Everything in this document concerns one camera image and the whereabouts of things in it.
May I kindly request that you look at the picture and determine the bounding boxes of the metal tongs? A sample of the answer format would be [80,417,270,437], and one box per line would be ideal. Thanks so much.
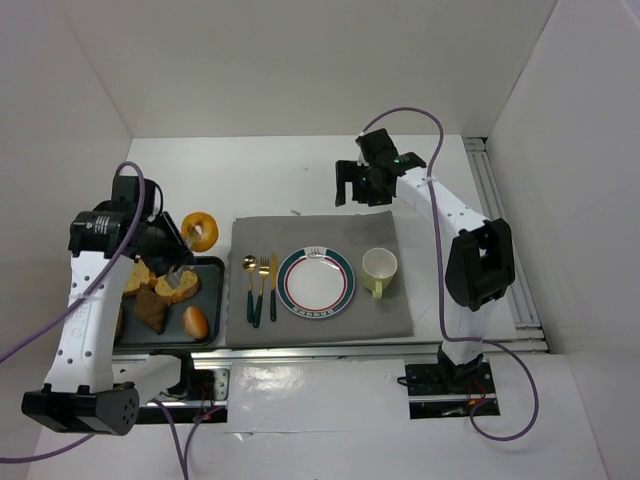
[166,226,201,289]

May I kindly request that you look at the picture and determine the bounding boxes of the orange glazed donut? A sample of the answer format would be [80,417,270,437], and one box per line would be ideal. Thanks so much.
[181,212,219,253]

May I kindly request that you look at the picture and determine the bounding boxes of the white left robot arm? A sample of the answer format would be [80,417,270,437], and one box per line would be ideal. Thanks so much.
[21,174,194,436]

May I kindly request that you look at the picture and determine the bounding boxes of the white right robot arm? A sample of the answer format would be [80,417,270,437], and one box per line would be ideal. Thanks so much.
[335,129,515,388]

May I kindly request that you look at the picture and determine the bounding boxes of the sliced toast bread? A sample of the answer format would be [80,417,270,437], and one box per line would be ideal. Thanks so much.
[154,270,200,304]

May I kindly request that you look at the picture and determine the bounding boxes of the small oval bread roll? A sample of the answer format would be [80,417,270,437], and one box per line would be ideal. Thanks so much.
[182,306,208,340]

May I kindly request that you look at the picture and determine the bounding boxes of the dark baking tray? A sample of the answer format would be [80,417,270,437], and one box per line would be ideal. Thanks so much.
[113,256,224,354]

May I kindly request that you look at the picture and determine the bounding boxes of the grey cloth placemat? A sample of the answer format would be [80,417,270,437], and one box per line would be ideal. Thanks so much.
[225,211,414,348]

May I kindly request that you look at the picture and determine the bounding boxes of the brown croissant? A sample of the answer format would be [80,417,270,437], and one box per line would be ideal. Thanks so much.
[134,285,170,335]

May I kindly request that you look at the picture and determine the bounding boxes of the light green mug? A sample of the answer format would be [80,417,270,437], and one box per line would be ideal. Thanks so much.
[361,247,398,300]

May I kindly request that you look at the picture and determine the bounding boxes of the white plate green rim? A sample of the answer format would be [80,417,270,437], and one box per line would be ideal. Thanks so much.
[277,246,356,320]

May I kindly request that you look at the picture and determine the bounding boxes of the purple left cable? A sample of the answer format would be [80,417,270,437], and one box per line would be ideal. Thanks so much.
[0,162,194,479]

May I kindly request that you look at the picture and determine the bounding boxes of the gold spoon green handle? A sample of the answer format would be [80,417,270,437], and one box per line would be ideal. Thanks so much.
[242,255,258,323]

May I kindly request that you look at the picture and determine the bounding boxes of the gold fork green handle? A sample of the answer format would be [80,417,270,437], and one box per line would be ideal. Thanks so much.
[252,256,270,328]

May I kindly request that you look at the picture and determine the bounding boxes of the gold knife green handle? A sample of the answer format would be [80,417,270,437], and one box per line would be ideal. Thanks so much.
[269,253,278,322]

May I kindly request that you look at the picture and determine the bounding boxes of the aluminium rail front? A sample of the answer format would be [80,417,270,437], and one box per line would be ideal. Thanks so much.
[112,340,451,366]

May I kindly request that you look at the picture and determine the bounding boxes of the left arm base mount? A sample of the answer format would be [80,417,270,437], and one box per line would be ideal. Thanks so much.
[112,351,230,425]

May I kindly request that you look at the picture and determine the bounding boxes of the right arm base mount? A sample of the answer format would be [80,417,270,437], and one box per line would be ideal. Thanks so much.
[396,352,500,420]

